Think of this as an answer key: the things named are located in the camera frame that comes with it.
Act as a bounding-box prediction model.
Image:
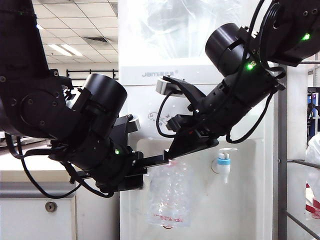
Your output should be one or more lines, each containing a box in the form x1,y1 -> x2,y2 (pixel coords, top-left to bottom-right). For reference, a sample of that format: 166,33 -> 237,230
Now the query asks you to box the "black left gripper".
48,136 -> 171,200

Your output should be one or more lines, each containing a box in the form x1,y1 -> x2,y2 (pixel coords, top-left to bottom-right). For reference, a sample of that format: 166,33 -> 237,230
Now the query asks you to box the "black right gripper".
167,65 -> 286,160

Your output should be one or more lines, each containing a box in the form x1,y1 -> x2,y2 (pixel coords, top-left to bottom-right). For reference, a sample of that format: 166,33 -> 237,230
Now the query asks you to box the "clear textured plastic mug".
146,159 -> 195,229

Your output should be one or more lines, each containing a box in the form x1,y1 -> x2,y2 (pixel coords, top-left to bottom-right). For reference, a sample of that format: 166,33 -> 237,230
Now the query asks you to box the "blue cold water tap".
211,147 -> 238,185

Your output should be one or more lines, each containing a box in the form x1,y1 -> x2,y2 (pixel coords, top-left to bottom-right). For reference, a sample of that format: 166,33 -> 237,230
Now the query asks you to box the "white water dispenser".
118,59 -> 275,240

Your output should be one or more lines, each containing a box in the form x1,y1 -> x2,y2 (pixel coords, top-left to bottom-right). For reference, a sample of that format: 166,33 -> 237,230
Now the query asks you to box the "white desk cabinet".
0,147 -> 121,240

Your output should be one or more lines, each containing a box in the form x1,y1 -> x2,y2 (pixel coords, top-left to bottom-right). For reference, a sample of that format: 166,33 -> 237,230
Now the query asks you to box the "black metal rack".
277,59 -> 320,240

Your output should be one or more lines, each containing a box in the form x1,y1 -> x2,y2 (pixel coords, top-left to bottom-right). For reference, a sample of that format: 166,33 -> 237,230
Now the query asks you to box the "black shelf rack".
66,68 -> 119,81

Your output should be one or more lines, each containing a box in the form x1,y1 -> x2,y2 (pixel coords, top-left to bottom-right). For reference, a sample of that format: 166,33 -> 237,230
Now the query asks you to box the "round metal cabinet lock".
44,201 -> 58,213

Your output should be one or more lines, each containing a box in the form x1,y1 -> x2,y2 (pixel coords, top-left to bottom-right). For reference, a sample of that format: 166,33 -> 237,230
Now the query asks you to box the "white plastic bag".
306,132 -> 320,201

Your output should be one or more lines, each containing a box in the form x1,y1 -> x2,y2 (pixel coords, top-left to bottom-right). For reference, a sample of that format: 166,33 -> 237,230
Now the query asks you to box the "white paper tray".
0,136 -> 47,148

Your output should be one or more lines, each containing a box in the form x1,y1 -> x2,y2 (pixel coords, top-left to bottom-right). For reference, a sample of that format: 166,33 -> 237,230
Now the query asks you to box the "blue machine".
307,86 -> 320,126

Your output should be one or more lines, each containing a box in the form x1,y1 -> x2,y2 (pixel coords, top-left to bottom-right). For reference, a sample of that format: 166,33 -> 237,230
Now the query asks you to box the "ceiling air vent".
83,37 -> 110,45

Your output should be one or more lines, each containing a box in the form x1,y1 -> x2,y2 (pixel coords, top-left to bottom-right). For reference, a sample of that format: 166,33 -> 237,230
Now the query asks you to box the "red and white object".
304,183 -> 320,218

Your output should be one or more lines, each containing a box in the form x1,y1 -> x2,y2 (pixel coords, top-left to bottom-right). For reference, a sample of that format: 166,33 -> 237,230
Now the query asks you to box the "double ceiling light panel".
47,44 -> 83,57

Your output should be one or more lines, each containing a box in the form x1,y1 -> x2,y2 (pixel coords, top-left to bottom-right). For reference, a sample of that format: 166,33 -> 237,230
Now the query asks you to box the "black right camera cable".
154,89 -> 187,138

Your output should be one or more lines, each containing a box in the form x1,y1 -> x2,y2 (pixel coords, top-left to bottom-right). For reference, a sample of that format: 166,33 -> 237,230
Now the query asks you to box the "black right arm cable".
225,92 -> 274,144

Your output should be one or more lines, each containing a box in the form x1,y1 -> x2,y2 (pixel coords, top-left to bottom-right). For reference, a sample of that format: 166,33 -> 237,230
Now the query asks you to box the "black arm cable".
225,92 -> 274,144
3,132 -> 115,200

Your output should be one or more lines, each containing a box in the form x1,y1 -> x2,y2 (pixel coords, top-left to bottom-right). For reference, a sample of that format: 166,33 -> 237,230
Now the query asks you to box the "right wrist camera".
155,76 -> 187,97

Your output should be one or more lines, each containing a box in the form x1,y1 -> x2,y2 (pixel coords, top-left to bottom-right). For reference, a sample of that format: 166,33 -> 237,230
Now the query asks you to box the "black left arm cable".
3,132 -> 115,200

